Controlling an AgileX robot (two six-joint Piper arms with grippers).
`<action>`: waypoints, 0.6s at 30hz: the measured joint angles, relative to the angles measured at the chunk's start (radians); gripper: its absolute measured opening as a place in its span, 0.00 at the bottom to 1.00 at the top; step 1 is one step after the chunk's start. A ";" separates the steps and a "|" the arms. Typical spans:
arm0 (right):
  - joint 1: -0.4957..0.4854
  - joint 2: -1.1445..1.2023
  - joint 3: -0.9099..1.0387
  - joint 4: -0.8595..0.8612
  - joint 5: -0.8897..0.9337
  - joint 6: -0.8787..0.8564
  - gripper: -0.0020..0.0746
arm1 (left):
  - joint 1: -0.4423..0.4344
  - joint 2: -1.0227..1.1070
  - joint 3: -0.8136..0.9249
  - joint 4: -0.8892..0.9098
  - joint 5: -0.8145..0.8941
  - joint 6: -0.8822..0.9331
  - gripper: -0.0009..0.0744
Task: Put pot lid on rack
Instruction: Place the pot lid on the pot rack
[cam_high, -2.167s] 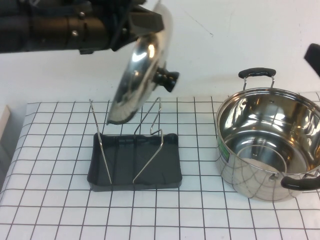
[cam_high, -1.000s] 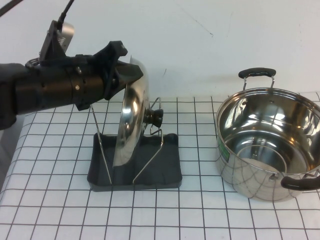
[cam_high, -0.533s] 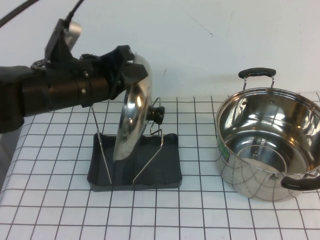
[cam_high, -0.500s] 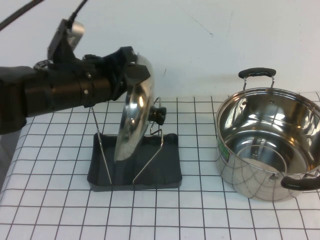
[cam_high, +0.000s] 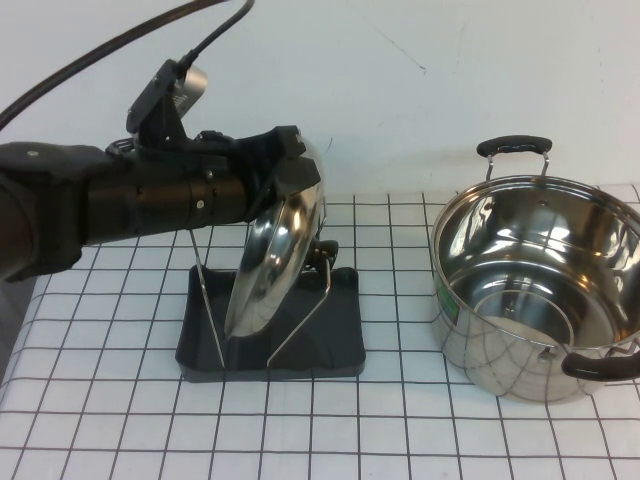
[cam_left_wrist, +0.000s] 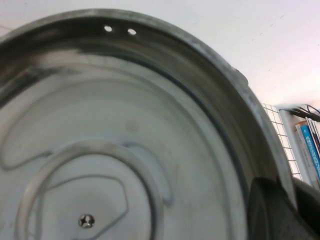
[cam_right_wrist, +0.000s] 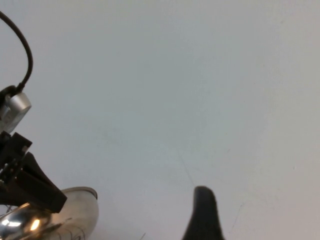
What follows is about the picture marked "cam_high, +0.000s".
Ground stainless steel pot black handles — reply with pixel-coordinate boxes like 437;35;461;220
430;134;640;405

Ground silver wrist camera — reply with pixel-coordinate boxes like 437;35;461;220
169;64;209;119

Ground black camera cable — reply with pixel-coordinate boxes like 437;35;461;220
0;0;256;129

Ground black tray wire lid rack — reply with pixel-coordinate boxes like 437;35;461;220
174;227;367;384

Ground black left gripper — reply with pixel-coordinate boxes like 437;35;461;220
192;125;321;221

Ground stainless steel lid black knob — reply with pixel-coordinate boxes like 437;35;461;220
224;134;337;341

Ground white black-grid tablecloth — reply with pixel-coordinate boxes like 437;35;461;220
0;183;640;480

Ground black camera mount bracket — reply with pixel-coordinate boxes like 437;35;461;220
124;58;201;151

